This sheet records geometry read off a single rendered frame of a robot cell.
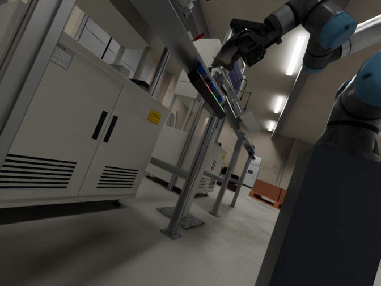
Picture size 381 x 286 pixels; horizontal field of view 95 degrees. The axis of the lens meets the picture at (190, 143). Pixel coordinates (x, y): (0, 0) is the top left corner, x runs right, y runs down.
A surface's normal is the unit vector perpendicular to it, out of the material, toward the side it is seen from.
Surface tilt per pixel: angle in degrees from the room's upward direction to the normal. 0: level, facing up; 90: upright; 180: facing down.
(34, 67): 90
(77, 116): 90
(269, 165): 90
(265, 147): 90
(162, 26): 133
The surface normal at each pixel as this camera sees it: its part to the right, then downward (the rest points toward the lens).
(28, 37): 0.83, 0.29
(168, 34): 0.37, 0.85
